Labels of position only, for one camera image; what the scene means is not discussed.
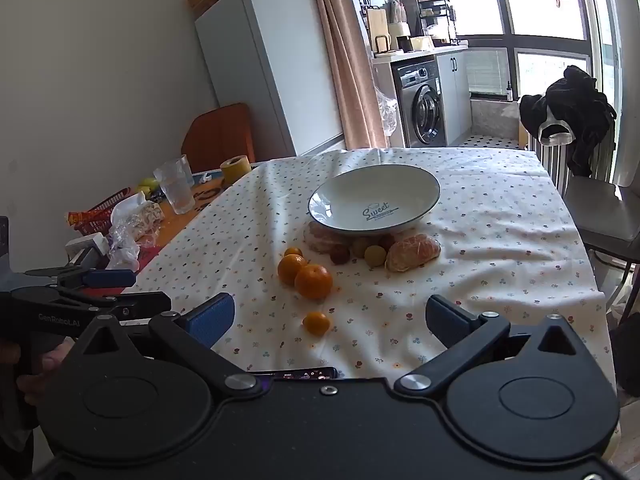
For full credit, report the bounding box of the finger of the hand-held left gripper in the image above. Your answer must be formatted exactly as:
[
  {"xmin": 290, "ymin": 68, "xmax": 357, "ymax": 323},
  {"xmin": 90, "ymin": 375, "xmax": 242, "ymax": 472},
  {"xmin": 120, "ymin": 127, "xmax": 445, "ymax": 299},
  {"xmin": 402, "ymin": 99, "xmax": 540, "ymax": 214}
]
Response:
[
  {"xmin": 57, "ymin": 290, "xmax": 172, "ymax": 322},
  {"xmin": 24, "ymin": 266, "xmax": 137, "ymax": 293}
]

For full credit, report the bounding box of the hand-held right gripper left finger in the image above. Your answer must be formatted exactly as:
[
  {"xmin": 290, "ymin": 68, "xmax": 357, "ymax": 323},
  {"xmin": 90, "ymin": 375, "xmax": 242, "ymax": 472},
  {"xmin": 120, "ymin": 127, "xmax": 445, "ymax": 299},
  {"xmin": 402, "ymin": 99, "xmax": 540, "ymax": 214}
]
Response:
[{"xmin": 75, "ymin": 292, "xmax": 273, "ymax": 402}]

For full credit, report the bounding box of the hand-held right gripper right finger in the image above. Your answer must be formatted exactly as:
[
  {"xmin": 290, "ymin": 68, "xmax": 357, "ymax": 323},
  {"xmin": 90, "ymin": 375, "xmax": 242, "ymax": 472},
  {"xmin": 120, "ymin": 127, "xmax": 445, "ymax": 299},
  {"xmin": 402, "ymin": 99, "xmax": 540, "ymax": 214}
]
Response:
[{"xmin": 394, "ymin": 294, "xmax": 593, "ymax": 401}]

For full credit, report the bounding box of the peeled orange half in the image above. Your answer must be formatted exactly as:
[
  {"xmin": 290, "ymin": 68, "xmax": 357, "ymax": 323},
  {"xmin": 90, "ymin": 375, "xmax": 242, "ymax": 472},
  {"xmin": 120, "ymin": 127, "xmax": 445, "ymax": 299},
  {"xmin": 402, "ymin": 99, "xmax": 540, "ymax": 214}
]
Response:
[{"xmin": 385, "ymin": 233, "xmax": 442, "ymax": 274}]

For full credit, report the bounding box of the large orange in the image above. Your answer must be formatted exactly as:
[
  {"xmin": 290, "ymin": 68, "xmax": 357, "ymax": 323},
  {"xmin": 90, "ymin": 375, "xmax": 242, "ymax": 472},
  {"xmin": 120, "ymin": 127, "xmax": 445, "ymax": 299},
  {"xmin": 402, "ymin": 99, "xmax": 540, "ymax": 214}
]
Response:
[
  {"xmin": 277, "ymin": 254, "xmax": 309, "ymax": 287},
  {"xmin": 294, "ymin": 263, "xmax": 334, "ymax": 301}
]

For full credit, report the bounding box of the peeled pomelo piece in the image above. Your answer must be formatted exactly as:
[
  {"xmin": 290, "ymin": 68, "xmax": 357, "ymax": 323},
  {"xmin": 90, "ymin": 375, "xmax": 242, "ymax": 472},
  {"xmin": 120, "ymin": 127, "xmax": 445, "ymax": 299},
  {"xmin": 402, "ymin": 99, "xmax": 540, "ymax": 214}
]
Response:
[{"xmin": 304, "ymin": 221, "xmax": 351, "ymax": 255}]

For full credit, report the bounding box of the white plate with dark rim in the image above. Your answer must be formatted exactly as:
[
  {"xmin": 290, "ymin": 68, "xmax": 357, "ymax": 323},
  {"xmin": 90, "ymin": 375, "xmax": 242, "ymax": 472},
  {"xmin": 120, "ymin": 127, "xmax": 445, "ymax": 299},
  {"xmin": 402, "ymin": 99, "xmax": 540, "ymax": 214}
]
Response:
[{"xmin": 307, "ymin": 164, "xmax": 442, "ymax": 237}]

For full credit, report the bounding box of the person's left hand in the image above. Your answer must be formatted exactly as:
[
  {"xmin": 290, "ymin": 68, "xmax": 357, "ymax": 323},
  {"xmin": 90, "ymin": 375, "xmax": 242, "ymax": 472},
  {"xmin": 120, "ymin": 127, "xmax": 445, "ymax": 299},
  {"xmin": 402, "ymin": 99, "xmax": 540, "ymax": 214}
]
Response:
[{"xmin": 17, "ymin": 342, "xmax": 75, "ymax": 407}]

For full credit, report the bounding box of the small white box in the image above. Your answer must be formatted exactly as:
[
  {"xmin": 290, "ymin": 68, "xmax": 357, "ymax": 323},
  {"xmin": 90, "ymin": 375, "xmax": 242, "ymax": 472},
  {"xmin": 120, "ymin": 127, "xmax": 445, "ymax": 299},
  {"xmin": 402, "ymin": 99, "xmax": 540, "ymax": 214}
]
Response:
[{"xmin": 65, "ymin": 237, "xmax": 108, "ymax": 262}]

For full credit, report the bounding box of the plastic bag with snacks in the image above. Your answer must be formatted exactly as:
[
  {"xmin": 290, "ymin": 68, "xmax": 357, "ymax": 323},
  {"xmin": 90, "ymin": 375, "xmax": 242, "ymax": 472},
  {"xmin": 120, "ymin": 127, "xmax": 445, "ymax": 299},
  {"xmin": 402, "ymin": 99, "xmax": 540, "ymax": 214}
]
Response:
[{"xmin": 107, "ymin": 192, "xmax": 166, "ymax": 271}]

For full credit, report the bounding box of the orange snack packet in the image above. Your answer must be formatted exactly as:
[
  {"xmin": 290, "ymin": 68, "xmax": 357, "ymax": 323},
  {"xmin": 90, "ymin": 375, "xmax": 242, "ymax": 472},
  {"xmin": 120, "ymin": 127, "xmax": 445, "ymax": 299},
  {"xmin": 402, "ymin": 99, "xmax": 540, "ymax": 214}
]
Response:
[{"xmin": 65, "ymin": 210, "xmax": 112, "ymax": 226}]

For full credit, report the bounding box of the red plastic basket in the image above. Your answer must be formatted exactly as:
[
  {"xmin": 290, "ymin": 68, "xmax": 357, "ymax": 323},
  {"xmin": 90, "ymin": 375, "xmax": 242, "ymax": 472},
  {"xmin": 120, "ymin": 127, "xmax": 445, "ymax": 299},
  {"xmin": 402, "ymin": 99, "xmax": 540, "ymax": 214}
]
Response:
[{"xmin": 75, "ymin": 187, "xmax": 132, "ymax": 237}]

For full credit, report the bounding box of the white floral tablecloth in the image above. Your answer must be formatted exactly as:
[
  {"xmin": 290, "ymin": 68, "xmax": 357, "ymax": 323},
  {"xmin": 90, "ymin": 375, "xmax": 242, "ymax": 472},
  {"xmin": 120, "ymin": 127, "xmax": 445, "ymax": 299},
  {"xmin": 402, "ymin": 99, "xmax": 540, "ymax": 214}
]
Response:
[{"xmin": 112, "ymin": 146, "xmax": 623, "ymax": 456}]

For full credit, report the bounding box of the black smartphone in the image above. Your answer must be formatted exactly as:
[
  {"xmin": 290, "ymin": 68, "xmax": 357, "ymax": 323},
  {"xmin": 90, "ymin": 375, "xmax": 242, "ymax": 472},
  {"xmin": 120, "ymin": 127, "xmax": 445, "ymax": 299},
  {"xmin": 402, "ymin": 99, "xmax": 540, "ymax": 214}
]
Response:
[{"xmin": 247, "ymin": 366, "xmax": 341, "ymax": 383}]

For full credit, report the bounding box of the clear glass cup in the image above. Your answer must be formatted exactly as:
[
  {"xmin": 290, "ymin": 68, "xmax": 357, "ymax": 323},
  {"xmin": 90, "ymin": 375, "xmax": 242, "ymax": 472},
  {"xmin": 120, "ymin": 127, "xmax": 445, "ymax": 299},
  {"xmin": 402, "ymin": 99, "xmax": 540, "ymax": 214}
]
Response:
[{"xmin": 153, "ymin": 154, "xmax": 197, "ymax": 214}]

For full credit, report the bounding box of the yellow tape roll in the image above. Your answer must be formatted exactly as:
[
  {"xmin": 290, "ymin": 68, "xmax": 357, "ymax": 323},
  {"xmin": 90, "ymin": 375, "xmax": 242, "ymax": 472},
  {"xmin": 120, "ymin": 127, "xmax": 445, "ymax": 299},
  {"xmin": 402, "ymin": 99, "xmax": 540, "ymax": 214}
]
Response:
[{"xmin": 220, "ymin": 155, "xmax": 251, "ymax": 187}]

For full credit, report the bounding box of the orange wooden chair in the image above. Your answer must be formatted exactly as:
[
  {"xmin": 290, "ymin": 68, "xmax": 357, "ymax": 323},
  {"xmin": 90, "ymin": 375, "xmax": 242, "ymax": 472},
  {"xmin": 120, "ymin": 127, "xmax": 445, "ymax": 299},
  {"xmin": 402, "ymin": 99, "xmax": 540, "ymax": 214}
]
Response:
[{"xmin": 181, "ymin": 102, "xmax": 257, "ymax": 173}]

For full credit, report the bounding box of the dark bag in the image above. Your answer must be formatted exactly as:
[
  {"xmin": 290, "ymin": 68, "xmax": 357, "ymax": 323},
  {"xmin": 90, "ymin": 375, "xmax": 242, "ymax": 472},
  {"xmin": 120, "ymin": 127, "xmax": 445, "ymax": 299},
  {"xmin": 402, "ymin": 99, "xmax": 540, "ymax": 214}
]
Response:
[{"xmin": 607, "ymin": 312, "xmax": 640, "ymax": 392}]

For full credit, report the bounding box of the white slatted rack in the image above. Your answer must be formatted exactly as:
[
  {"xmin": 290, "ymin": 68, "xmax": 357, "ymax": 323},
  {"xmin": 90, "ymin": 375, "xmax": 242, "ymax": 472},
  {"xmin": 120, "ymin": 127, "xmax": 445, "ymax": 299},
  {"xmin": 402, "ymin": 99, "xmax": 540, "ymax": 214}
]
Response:
[{"xmin": 529, "ymin": 130, "xmax": 571, "ymax": 196}]

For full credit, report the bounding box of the grey padded chair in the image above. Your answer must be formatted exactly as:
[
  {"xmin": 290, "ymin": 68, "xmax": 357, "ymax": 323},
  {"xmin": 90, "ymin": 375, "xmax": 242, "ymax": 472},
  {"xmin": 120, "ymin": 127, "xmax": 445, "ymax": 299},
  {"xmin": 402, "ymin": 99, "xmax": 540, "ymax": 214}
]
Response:
[{"xmin": 562, "ymin": 175, "xmax": 640, "ymax": 261}]

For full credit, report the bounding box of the grey washing machine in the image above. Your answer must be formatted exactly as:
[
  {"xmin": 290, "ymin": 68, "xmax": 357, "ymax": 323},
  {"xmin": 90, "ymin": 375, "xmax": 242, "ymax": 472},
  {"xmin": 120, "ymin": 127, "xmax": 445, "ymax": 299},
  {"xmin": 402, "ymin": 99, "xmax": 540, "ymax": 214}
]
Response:
[{"xmin": 391, "ymin": 60, "xmax": 447, "ymax": 148}]

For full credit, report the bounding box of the clear plastic bag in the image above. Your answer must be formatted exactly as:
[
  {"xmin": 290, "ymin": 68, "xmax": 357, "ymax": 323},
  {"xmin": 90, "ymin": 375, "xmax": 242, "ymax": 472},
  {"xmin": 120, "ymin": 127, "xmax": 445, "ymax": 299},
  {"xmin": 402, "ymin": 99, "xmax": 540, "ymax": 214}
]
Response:
[{"xmin": 375, "ymin": 87, "xmax": 401, "ymax": 136}]

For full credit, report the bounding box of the white kitchen cabinet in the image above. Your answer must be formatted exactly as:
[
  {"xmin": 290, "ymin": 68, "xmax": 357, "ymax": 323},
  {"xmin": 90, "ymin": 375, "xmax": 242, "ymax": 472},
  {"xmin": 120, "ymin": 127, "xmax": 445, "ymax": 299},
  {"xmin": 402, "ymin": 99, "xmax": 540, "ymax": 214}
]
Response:
[{"xmin": 436, "ymin": 49, "xmax": 473, "ymax": 146}]

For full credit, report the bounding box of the black clothing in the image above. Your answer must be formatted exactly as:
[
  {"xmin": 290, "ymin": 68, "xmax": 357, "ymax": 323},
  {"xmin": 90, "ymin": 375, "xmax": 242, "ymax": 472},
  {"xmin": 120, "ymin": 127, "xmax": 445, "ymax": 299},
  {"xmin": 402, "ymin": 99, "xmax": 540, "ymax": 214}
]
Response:
[{"xmin": 519, "ymin": 65, "xmax": 618, "ymax": 177}]

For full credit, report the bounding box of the white refrigerator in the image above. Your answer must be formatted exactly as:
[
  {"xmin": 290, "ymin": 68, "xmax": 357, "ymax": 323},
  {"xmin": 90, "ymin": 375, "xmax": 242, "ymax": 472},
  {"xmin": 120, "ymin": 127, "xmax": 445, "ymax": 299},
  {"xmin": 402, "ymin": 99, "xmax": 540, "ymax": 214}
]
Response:
[{"xmin": 194, "ymin": 0, "xmax": 346, "ymax": 157}]

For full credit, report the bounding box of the beige pink curtain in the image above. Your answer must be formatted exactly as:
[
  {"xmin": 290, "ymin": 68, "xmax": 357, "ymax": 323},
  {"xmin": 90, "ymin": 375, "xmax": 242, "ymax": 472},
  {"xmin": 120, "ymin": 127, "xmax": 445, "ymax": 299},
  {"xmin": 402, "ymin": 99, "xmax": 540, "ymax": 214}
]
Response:
[{"xmin": 305, "ymin": 0, "xmax": 388, "ymax": 151}]

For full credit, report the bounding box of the wooden cutting board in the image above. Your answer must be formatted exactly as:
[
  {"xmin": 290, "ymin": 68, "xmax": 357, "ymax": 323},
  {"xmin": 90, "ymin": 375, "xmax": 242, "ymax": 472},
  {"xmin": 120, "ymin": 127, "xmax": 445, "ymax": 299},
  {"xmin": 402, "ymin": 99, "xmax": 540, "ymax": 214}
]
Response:
[{"xmin": 367, "ymin": 9, "xmax": 390, "ymax": 53}]

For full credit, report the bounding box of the black kitchen shelf rack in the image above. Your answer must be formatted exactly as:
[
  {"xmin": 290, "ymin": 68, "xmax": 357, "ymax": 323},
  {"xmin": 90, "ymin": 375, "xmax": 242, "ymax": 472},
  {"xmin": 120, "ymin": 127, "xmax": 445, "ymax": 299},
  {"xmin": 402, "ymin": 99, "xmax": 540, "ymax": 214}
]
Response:
[{"xmin": 417, "ymin": 0, "xmax": 461, "ymax": 46}]

